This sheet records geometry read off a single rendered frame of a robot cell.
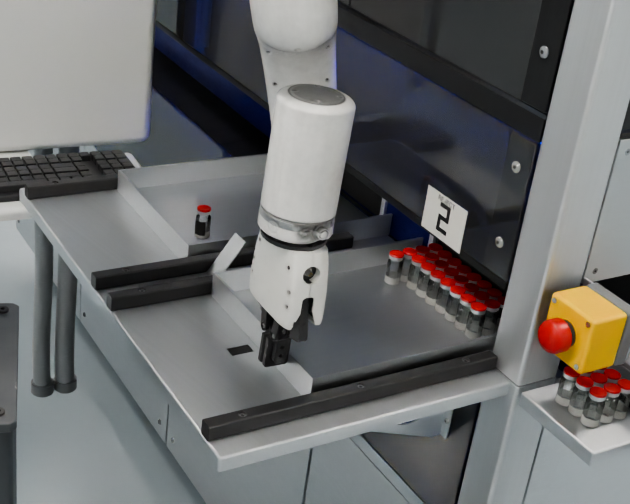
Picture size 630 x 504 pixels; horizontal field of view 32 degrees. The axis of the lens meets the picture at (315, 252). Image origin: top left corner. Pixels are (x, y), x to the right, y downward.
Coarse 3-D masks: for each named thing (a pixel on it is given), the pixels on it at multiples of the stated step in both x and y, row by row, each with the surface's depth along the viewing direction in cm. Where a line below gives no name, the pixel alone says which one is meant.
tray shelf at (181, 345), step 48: (96, 192) 169; (96, 240) 155; (144, 240) 157; (384, 240) 166; (144, 336) 135; (192, 336) 136; (240, 336) 137; (192, 384) 127; (240, 384) 128; (288, 384) 129; (480, 384) 134; (192, 432) 121; (288, 432) 121; (336, 432) 123
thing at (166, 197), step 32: (224, 160) 178; (256, 160) 181; (128, 192) 166; (160, 192) 171; (192, 192) 173; (224, 192) 174; (256, 192) 175; (160, 224) 157; (192, 224) 163; (224, 224) 164; (256, 224) 165; (352, 224) 163; (384, 224) 167
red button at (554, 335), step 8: (552, 320) 123; (560, 320) 123; (544, 328) 123; (552, 328) 122; (560, 328) 122; (568, 328) 122; (544, 336) 123; (552, 336) 122; (560, 336) 122; (568, 336) 122; (544, 344) 124; (552, 344) 122; (560, 344) 122; (568, 344) 122; (552, 352) 123; (560, 352) 123
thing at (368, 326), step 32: (352, 256) 155; (384, 256) 158; (224, 288) 142; (352, 288) 151; (384, 288) 152; (256, 320) 135; (352, 320) 144; (384, 320) 145; (416, 320) 146; (320, 352) 136; (352, 352) 137; (384, 352) 138; (416, 352) 132; (448, 352) 135; (480, 352) 138; (320, 384) 126
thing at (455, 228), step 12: (432, 192) 143; (432, 204) 144; (456, 204) 139; (432, 216) 144; (444, 216) 142; (456, 216) 140; (432, 228) 144; (444, 228) 142; (456, 228) 140; (444, 240) 143; (456, 240) 140
